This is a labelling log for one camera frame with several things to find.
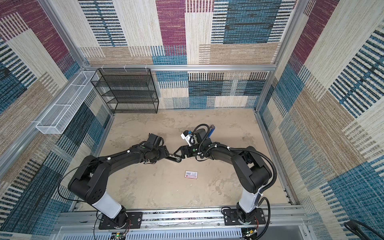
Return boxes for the aluminium front rail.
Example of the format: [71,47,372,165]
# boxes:
[50,205,316,240]

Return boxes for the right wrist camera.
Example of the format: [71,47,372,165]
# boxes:
[181,130,196,146]

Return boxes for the red white staple box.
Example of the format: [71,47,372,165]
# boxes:
[185,171,198,179]

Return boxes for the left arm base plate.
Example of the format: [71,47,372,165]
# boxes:
[98,212,143,230]

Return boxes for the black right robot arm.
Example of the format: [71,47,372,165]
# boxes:
[174,124,277,225]

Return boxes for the black mesh shelf rack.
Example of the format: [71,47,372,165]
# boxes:
[91,68,159,114]

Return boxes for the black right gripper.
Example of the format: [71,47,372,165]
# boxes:
[174,143,204,160]

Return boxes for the black cable bottom right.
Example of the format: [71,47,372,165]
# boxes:
[343,219,384,240]

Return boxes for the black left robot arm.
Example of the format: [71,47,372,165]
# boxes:
[68,134,182,229]

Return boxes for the blue stapler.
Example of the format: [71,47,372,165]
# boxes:
[208,125,215,138]

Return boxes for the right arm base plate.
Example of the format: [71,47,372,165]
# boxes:
[221,207,267,226]

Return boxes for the white wire mesh basket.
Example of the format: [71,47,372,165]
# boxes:
[36,71,95,135]

